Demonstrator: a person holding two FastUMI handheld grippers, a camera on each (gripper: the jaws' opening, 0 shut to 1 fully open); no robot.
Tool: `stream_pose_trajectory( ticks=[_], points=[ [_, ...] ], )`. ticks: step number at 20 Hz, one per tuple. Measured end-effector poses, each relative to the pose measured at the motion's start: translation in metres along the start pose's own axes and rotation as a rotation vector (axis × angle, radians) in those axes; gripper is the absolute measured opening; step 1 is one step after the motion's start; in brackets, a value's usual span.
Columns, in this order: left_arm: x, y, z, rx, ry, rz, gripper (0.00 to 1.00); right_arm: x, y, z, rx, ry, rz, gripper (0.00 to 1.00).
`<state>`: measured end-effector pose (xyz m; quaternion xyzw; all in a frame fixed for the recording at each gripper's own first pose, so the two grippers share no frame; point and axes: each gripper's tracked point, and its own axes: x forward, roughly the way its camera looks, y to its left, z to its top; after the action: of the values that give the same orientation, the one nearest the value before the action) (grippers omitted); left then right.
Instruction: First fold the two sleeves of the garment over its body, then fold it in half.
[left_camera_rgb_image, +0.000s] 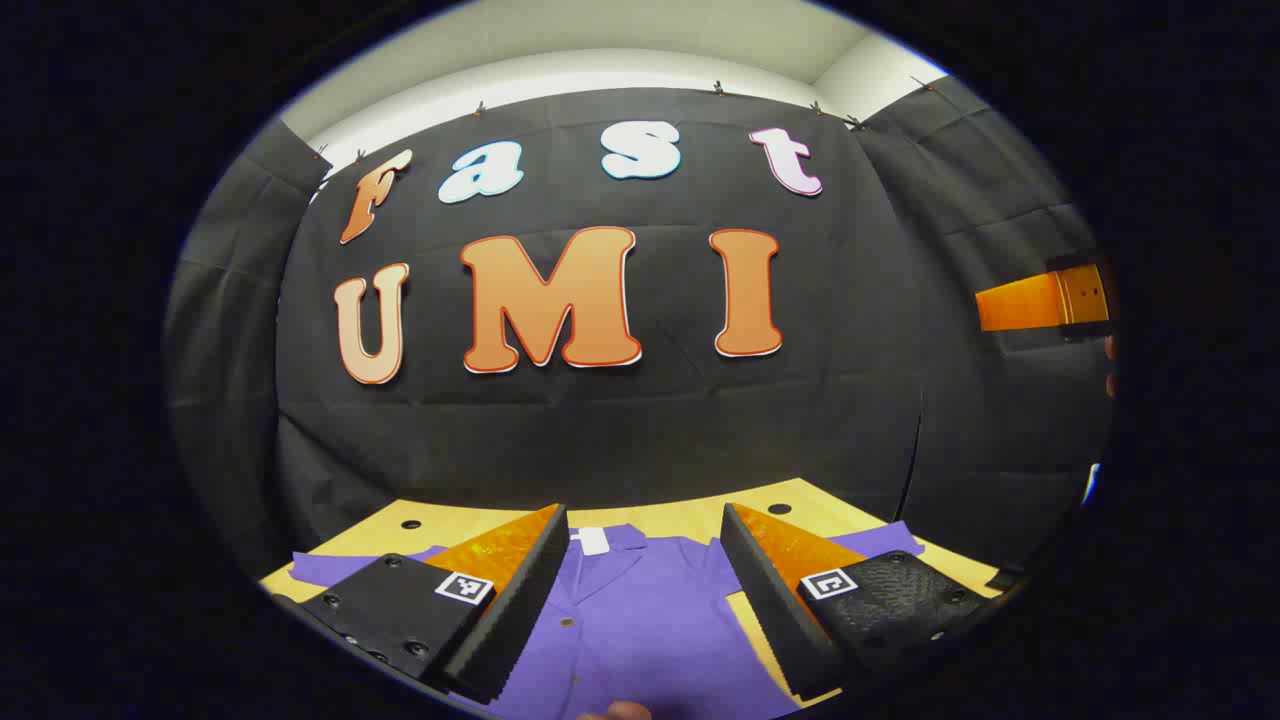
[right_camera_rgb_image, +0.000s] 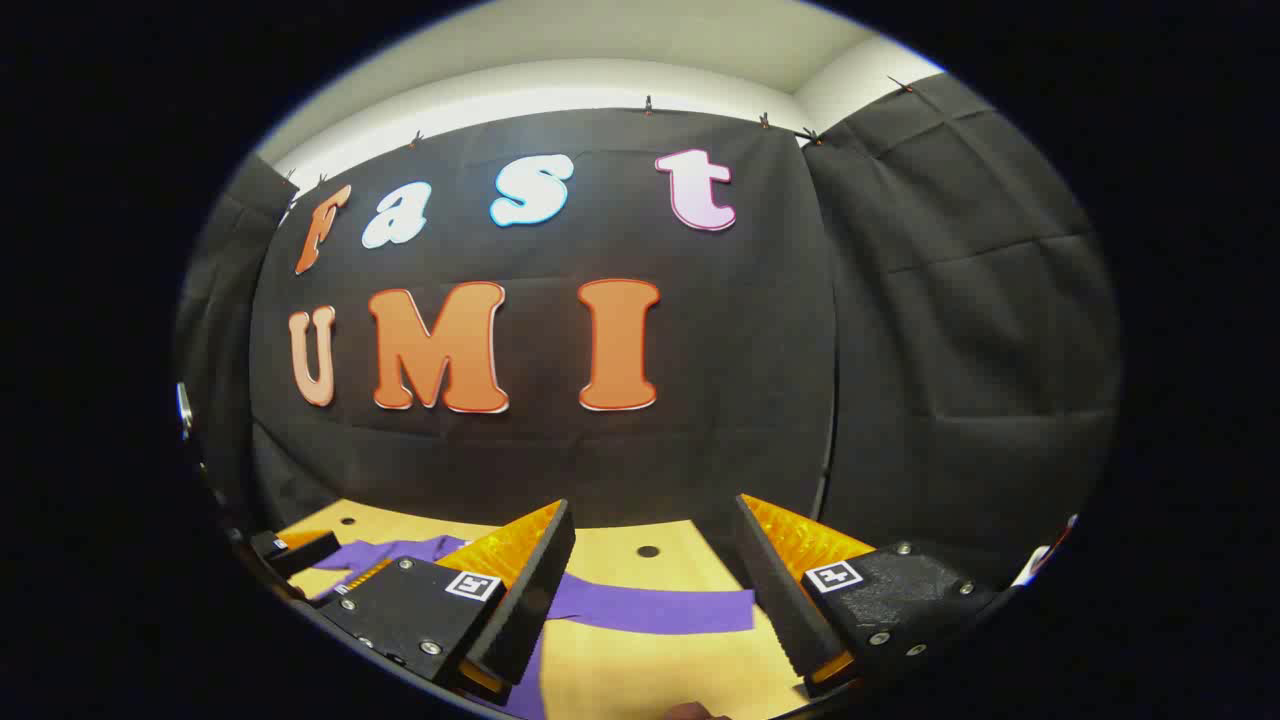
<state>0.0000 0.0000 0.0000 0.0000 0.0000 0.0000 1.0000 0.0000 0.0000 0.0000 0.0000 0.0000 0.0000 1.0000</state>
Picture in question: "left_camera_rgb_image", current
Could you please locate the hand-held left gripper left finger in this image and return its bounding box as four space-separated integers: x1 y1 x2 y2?
270 503 571 705

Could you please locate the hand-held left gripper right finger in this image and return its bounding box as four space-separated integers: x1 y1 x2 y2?
720 502 1023 703

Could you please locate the purple button shirt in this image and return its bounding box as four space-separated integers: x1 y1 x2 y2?
290 522 926 720

